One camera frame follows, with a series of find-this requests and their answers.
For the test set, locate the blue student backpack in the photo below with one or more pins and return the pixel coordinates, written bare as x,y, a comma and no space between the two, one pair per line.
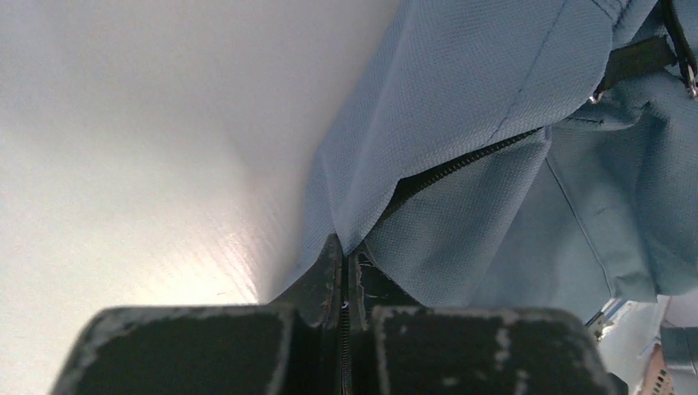
471,167

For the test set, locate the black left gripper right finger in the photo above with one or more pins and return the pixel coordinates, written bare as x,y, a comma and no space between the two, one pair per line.
382,358

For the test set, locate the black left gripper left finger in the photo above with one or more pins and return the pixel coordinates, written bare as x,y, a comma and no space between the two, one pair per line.
315,347

